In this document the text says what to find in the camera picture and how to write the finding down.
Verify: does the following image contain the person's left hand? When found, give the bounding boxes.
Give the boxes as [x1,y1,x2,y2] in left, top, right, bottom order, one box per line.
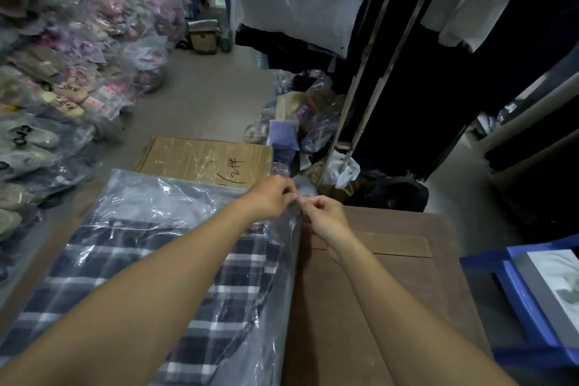
[243,175,299,223]

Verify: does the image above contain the person's right hand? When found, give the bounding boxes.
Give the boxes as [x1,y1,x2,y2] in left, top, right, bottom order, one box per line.
[299,194,359,261]

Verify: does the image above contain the clear plastic garment bag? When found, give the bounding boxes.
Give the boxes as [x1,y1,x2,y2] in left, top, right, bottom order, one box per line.
[0,168,303,386]

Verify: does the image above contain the person's left forearm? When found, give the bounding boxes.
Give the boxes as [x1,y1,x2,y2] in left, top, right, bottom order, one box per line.
[0,211,261,386]

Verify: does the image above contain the person's right forearm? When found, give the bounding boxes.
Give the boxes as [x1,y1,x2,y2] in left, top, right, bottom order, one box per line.
[326,236,518,386]

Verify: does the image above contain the white plastic bag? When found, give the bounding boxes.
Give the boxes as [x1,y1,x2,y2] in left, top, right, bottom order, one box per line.
[322,150,361,190]

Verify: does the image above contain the purple packet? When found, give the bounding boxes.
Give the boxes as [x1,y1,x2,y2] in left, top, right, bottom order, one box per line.
[266,120,300,152]

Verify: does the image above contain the heap of bagged goods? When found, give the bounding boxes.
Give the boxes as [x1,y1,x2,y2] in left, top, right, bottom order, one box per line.
[243,68,346,174]

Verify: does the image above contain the black bag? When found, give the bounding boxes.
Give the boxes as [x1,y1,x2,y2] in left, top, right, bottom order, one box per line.
[346,174,429,214]

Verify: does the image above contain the taped cardboard box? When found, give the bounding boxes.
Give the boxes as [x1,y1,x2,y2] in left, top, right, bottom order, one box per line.
[134,135,274,190]

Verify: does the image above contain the large brown cardboard box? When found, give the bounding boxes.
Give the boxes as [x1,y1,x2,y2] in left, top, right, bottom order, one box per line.
[280,205,495,386]

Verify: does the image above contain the metal clothes rack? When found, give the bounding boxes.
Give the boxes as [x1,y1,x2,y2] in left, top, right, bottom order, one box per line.
[315,0,453,188]

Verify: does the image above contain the brown bag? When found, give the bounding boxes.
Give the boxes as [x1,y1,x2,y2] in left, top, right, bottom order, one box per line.
[185,19,223,56]

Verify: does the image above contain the dark hanging garments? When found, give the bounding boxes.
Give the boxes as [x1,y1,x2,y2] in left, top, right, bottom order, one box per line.
[235,0,579,228]

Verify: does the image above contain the navy white plaid shirt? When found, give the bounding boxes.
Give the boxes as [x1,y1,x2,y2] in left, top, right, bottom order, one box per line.
[0,217,282,386]

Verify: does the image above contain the blue plastic stool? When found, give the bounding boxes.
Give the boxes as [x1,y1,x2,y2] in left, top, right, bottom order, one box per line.
[459,234,579,369]

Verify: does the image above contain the grey flat box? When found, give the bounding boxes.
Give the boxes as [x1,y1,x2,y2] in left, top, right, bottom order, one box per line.
[515,248,579,351]

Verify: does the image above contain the pile of bagged slippers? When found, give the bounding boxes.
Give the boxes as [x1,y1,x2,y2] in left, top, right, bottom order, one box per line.
[0,0,187,282]

